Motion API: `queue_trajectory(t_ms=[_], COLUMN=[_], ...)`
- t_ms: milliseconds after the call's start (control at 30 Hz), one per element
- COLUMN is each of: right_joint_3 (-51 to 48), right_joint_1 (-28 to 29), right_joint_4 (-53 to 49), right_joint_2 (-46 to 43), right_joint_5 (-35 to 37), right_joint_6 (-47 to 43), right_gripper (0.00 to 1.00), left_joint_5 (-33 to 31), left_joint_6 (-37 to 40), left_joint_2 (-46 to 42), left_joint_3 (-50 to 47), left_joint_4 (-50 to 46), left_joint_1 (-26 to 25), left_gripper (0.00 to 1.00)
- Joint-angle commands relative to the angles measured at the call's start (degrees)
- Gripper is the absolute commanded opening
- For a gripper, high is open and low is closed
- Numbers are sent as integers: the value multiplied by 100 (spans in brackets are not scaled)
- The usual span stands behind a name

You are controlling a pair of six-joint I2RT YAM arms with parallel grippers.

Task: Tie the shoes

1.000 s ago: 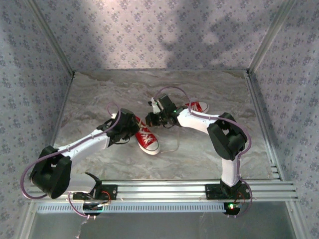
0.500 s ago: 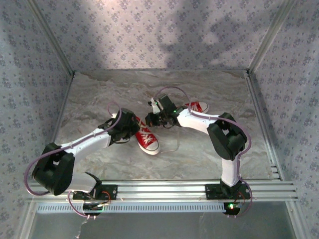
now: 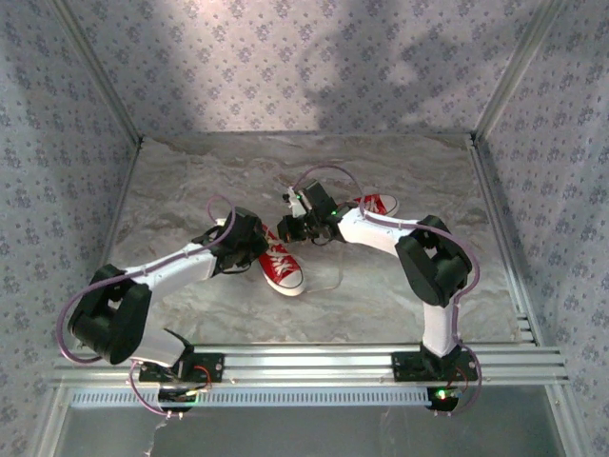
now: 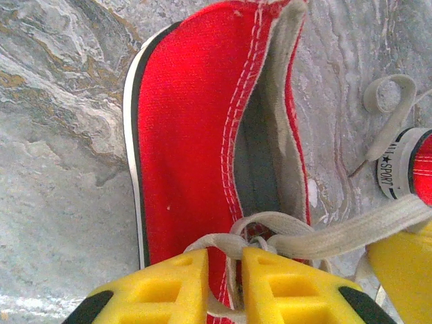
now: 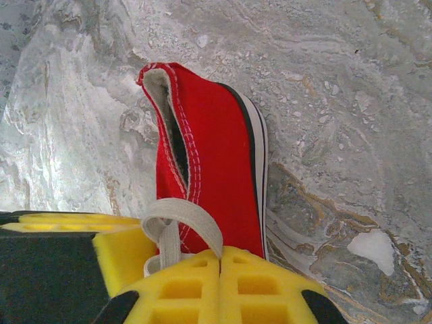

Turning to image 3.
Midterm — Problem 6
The white shoelace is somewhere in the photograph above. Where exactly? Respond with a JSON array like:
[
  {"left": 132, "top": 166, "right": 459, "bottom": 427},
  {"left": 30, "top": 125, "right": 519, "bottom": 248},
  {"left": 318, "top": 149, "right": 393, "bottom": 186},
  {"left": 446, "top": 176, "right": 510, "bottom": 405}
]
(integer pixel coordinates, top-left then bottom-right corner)
[
  {"left": 304, "top": 195, "right": 384, "bottom": 294},
  {"left": 265, "top": 232, "right": 299, "bottom": 280}
]

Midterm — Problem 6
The red canvas sneaker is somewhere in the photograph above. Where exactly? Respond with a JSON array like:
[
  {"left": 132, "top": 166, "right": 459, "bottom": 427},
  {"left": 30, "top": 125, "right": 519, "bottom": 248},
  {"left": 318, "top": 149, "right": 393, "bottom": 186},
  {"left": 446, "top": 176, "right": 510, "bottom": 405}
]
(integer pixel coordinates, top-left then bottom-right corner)
[
  {"left": 256, "top": 223, "right": 305, "bottom": 297},
  {"left": 351, "top": 192, "right": 400, "bottom": 218}
]

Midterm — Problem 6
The black controller board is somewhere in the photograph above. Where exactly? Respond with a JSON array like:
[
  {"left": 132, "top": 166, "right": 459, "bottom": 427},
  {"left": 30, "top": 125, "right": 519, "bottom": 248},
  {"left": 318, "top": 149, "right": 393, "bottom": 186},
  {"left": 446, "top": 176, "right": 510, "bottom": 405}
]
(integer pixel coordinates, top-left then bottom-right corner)
[
  {"left": 425, "top": 386, "right": 462, "bottom": 414},
  {"left": 156, "top": 386, "right": 199, "bottom": 414}
]

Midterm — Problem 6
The white torn strip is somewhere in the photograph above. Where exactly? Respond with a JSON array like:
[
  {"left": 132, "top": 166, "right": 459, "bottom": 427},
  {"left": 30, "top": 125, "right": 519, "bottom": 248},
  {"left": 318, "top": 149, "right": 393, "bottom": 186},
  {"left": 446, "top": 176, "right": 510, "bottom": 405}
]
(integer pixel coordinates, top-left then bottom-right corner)
[{"left": 142, "top": 421, "right": 166, "bottom": 457}]

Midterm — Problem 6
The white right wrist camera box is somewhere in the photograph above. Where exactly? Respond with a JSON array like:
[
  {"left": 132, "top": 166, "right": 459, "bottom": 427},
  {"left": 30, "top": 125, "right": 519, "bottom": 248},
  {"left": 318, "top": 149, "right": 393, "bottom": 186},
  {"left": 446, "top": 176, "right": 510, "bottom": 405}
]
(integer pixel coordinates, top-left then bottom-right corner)
[{"left": 283, "top": 189, "right": 310, "bottom": 218}]

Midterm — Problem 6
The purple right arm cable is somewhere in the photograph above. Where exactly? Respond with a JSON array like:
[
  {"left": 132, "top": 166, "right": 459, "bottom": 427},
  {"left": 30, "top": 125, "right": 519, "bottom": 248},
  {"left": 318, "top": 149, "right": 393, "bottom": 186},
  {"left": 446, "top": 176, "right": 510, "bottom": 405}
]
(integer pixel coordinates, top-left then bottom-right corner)
[{"left": 290, "top": 164, "right": 484, "bottom": 418}]

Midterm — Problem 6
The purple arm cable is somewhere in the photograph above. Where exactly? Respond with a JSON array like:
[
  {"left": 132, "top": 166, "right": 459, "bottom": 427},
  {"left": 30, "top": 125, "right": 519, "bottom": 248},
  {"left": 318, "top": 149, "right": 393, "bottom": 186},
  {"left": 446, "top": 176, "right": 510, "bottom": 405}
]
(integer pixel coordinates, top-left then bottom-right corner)
[
  {"left": 55, "top": 194, "right": 238, "bottom": 419},
  {"left": 290, "top": 164, "right": 484, "bottom": 418}
]

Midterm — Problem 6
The aluminium side rail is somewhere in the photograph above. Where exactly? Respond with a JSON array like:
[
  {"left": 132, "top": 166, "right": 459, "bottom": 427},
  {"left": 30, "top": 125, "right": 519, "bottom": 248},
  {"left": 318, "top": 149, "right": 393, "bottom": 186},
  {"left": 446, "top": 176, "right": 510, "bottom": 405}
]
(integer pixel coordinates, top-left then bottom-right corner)
[
  {"left": 468, "top": 132, "right": 546, "bottom": 348},
  {"left": 73, "top": 140, "right": 144, "bottom": 348}
]

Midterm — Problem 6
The aluminium mounting rail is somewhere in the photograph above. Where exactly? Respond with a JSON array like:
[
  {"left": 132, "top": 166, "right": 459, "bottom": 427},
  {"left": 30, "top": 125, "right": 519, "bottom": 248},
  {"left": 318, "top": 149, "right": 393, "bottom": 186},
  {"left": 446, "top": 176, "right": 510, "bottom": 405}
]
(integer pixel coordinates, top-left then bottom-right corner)
[{"left": 47, "top": 343, "right": 572, "bottom": 387}]

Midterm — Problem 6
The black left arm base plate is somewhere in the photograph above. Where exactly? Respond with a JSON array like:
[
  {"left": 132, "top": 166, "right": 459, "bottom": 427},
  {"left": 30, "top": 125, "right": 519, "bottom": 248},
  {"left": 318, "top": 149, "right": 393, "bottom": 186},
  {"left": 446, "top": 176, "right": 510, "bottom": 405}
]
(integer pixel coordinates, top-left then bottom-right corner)
[{"left": 138, "top": 352, "right": 226, "bottom": 385}]

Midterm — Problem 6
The grey slotted cable duct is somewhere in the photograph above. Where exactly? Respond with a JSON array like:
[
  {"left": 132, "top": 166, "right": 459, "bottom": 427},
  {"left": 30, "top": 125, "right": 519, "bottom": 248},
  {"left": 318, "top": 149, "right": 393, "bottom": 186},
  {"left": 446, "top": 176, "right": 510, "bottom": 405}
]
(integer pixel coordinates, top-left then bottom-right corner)
[{"left": 69, "top": 386, "right": 439, "bottom": 409}]

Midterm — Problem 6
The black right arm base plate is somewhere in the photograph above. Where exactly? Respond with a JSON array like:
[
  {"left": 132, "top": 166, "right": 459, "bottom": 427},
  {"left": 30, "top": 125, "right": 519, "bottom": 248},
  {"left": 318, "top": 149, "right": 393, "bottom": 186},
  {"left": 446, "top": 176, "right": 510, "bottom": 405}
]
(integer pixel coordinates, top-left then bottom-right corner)
[{"left": 390, "top": 351, "right": 480, "bottom": 383}]

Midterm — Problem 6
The floral fabric enclosure lining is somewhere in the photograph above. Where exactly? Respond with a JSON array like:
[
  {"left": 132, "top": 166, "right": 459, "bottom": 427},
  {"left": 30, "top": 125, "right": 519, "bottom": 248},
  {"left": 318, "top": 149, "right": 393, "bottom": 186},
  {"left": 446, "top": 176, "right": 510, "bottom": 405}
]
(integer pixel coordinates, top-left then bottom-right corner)
[{"left": 0, "top": 0, "right": 609, "bottom": 457}]

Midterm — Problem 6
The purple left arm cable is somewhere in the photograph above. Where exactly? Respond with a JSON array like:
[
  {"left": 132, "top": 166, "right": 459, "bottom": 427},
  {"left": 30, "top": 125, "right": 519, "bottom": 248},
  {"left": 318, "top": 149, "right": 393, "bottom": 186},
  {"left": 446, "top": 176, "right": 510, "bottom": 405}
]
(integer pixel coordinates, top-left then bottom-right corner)
[{"left": 55, "top": 194, "right": 238, "bottom": 419}]

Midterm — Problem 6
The aluminium frame post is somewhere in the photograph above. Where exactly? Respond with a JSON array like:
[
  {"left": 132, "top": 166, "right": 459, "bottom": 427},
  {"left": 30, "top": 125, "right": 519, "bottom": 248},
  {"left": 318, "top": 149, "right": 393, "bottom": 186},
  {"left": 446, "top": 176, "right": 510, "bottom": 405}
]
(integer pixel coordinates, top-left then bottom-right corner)
[
  {"left": 470, "top": 0, "right": 570, "bottom": 144},
  {"left": 47, "top": 0, "right": 145, "bottom": 147}
]

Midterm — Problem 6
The aluminium frame leg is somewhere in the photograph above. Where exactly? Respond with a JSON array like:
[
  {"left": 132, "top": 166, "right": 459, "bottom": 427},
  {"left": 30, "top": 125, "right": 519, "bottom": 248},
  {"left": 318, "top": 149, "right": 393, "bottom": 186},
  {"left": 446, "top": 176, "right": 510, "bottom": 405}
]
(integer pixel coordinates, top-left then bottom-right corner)
[
  {"left": 544, "top": 384, "right": 580, "bottom": 457},
  {"left": 32, "top": 386, "right": 72, "bottom": 457}
]

